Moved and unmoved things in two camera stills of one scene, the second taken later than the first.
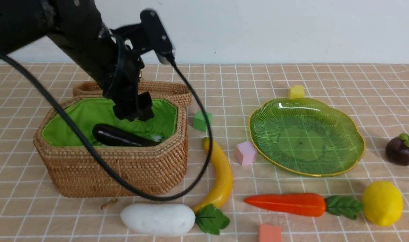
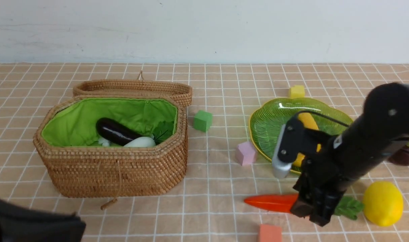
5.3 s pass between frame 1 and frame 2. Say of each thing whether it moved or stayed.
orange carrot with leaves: stayed
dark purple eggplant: moved
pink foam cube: stayed
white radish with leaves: moved
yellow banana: moved
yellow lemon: stayed
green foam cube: stayed
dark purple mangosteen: stayed
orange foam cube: stayed
